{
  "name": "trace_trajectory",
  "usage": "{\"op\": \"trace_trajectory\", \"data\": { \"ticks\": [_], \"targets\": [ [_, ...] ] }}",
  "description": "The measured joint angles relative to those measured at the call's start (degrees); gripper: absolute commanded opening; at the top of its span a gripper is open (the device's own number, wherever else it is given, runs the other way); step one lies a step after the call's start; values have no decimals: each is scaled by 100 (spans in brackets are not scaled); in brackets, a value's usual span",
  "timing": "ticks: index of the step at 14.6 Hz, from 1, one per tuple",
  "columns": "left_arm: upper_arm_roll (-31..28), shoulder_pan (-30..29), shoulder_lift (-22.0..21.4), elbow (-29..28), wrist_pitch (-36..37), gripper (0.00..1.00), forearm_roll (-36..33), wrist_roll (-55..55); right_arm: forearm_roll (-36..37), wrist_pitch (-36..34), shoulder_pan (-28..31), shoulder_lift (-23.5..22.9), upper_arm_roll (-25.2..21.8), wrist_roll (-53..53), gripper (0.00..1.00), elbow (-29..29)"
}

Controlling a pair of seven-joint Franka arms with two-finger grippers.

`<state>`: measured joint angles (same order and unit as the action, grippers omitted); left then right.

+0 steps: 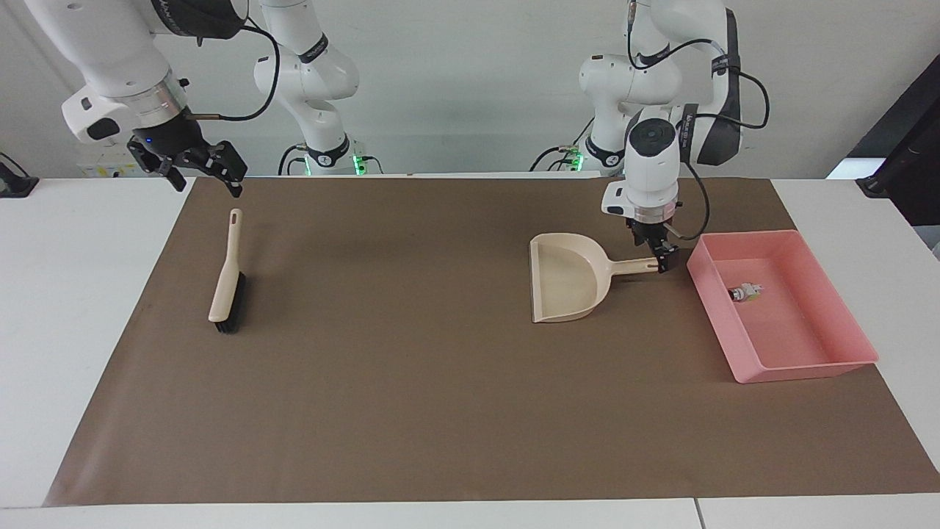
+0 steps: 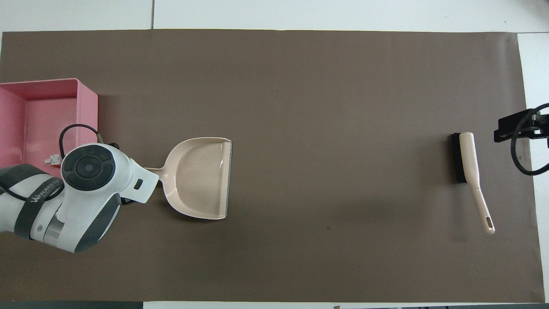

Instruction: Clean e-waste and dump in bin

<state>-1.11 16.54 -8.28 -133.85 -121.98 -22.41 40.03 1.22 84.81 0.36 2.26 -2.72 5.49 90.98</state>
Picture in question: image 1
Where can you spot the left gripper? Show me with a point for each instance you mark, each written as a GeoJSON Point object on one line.
{"type": "Point", "coordinates": [649, 229]}

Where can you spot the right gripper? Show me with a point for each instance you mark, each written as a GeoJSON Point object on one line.
{"type": "Point", "coordinates": [167, 137]}

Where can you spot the beige plastic dustpan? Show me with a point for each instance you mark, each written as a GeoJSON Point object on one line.
{"type": "Point", "coordinates": [565, 279]}

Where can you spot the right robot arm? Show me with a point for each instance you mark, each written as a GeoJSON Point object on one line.
{"type": "Point", "coordinates": [110, 51]}

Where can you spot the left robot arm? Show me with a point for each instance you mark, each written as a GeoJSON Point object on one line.
{"type": "Point", "coordinates": [653, 165]}

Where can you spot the small metal electronic connector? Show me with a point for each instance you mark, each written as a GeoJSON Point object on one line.
{"type": "Point", "coordinates": [745, 292]}

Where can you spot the beige brush with black bristles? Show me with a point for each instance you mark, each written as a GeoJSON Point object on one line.
{"type": "Point", "coordinates": [228, 279]}

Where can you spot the pink plastic tray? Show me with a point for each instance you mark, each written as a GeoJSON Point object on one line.
{"type": "Point", "coordinates": [789, 323]}

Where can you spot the black stand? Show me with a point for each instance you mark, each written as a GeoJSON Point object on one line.
{"type": "Point", "coordinates": [907, 154]}
{"type": "Point", "coordinates": [15, 182]}

